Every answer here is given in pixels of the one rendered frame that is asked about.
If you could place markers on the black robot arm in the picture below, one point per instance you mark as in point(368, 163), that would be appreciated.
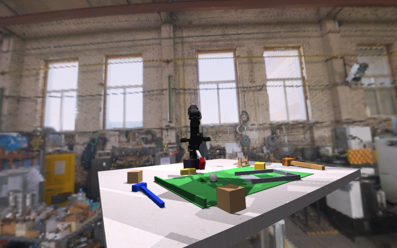
point(195, 116)

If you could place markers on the green putting mat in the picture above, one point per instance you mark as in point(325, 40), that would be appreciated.
point(203, 186)

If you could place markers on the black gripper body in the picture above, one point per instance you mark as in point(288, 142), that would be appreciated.
point(196, 130)

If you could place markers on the white ball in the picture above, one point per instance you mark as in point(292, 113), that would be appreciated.
point(213, 177)

